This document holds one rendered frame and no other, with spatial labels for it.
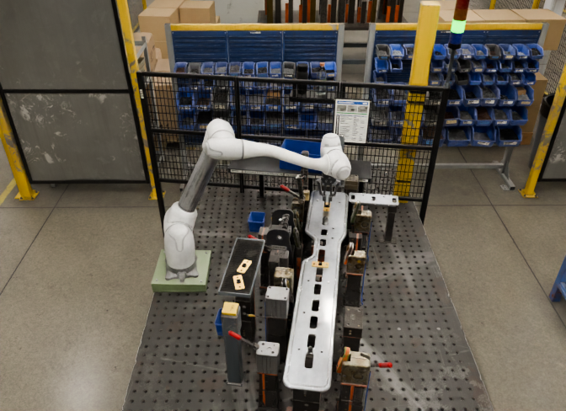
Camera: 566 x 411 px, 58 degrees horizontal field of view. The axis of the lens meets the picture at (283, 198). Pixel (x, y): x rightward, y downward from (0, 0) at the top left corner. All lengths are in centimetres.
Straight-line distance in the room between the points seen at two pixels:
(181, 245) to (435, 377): 140
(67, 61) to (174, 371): 281
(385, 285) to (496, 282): 146
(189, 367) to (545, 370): 225
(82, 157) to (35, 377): 206
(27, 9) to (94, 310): 230
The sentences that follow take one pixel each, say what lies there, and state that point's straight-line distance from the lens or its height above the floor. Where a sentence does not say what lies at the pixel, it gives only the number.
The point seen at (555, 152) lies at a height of 45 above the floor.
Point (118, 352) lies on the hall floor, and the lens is 363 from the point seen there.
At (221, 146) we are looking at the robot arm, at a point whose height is 150.
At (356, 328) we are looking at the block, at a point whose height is 103.
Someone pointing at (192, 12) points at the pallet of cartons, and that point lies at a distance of 695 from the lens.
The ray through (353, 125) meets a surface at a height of 127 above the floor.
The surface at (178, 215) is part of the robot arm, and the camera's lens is 289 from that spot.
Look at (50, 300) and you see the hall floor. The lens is 414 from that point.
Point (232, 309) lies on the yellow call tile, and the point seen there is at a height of 116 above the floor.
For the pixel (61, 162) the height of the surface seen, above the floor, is 36.
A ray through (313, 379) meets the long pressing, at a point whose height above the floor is 100.
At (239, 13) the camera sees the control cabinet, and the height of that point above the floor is 43.
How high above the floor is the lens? 270
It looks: 34 degrees down
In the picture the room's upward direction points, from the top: straight up
